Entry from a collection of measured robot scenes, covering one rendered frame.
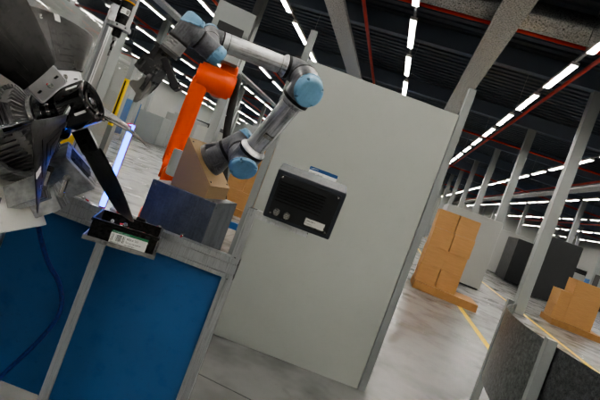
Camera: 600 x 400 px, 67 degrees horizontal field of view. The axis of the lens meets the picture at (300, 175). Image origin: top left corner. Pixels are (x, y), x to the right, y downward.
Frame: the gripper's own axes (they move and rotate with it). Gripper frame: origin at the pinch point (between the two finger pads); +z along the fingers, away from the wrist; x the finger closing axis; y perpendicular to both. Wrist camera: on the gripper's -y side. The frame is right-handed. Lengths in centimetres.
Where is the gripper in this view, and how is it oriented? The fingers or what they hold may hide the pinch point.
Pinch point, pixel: (137, 100)
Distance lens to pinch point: 167.5
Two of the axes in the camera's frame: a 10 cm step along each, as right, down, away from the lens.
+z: -6.2, 7.8, -0.1
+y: -7.8, -6.2, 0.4
